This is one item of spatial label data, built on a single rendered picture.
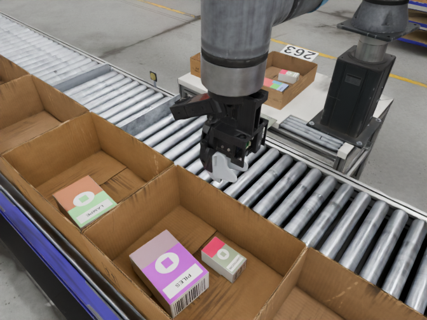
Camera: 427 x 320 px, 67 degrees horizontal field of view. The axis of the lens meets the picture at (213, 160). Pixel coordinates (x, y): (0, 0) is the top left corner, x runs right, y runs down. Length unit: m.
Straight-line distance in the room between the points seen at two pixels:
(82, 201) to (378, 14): 1.13
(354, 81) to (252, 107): 1.00
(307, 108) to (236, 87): 1.27
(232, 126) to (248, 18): 0.17
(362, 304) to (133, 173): 0.74
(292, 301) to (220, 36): 0.62
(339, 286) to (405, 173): 2.00
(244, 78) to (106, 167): 0.79
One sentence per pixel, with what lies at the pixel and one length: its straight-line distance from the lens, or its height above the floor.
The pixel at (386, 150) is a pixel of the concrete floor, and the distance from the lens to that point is 2.85.
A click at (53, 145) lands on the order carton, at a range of 1.11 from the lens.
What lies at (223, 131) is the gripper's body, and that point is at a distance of 0.48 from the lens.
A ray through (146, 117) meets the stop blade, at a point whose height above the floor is 0.79.
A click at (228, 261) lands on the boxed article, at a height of 0.93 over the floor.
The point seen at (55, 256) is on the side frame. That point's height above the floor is 0.91.
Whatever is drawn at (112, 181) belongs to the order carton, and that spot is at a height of 0.88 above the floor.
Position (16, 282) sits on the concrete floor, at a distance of 2.11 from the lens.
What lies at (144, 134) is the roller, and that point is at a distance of 1.49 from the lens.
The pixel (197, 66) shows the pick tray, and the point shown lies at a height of 0.82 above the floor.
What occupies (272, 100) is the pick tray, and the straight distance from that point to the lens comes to 1.63.
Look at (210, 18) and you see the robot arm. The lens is 0.41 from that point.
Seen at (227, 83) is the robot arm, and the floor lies 1.43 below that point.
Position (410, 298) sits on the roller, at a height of 0.74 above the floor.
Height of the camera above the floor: 1.63
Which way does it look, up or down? 42 degrees down
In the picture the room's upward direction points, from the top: straight up
